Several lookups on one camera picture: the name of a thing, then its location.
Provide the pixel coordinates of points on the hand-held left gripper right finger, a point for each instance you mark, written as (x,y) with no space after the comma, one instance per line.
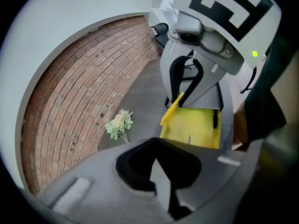
(217,171)

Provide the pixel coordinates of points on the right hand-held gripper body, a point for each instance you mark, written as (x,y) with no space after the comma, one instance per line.
(217,43)

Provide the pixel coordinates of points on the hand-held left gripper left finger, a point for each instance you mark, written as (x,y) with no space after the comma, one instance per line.
(100,195)

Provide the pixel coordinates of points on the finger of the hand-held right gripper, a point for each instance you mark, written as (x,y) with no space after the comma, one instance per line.
(205,92)
(166,71)

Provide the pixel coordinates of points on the yellow small item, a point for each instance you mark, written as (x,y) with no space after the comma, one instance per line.
(171,108)

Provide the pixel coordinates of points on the yellow box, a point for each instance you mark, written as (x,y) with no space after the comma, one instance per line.
(189,127)

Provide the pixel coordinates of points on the black office chair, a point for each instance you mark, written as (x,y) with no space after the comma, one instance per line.
(161,35)

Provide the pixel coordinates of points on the person's dark green clothing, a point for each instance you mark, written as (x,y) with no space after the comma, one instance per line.
(268,90)

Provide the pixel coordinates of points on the pale artificial flower bouquet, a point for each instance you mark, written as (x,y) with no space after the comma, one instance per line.
(119,125)

